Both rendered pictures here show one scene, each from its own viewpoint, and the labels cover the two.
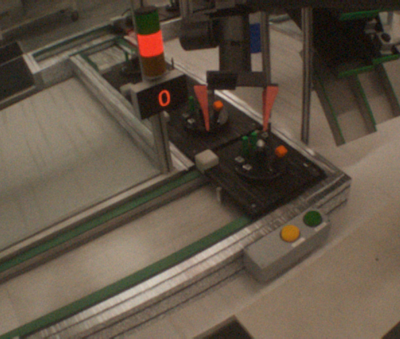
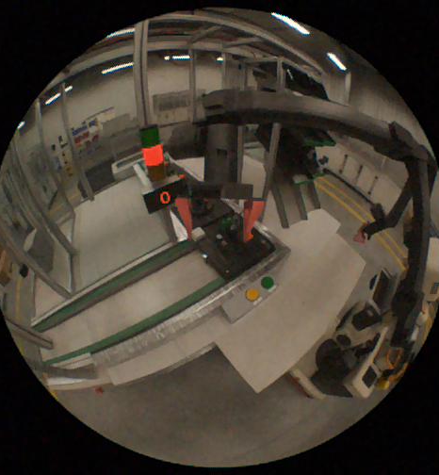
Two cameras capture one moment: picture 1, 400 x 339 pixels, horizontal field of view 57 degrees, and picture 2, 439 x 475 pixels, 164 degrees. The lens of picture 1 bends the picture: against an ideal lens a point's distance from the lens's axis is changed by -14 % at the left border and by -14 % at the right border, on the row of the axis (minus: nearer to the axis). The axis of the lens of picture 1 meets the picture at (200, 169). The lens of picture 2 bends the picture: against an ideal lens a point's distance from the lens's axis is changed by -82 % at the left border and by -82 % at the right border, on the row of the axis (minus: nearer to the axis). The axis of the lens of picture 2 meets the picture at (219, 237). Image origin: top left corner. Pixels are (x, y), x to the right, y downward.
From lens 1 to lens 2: 45 cm
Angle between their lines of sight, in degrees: 11
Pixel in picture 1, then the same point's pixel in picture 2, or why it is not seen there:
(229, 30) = (217, 138)
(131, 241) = (150, 288)
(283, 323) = (245, 348)
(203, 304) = (194, 333)
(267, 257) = (235, 312)
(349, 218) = (285, 273)
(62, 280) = (111, 314)
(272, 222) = (239, 285)
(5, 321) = (85, 335)
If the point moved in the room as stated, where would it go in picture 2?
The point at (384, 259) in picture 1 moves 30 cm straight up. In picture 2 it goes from (307, 303) to (349, 265)
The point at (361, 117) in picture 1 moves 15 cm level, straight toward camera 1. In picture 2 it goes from (298, 209) to (298, 232)
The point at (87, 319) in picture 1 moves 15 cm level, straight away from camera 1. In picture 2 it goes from (123, 348) to (106, 312)
